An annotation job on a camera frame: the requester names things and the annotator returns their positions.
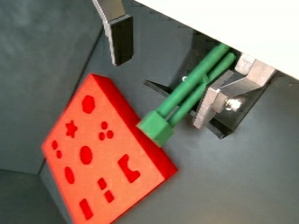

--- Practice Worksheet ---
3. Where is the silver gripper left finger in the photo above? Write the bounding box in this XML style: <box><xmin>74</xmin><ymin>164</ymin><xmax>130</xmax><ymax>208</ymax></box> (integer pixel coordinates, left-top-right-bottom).
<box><xmin>92</xmin><ymin>0</ymin><xmax>133</xmax><ymax>67</ymax></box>

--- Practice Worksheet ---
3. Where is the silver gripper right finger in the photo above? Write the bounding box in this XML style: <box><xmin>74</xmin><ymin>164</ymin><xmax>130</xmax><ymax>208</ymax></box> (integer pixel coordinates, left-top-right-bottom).
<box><xmin>192</xmin><ymin>53</ymin><xmax>276</xmax><ymax>129</ymax></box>

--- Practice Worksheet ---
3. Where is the red shape-sorting block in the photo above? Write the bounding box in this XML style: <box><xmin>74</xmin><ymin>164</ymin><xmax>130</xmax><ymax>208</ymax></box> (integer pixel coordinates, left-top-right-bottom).
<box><xmin>41</xmin><ymin>74</ymin><xmax>177</xmax><ymax>224</ymax></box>

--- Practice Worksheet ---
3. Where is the green three-prong object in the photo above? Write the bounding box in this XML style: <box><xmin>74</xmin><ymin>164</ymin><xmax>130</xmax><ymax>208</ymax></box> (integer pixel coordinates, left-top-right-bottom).
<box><xmin>136</xmin><ymin>44</ymin><xmax>236</xmax><ymax>147</ymax></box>

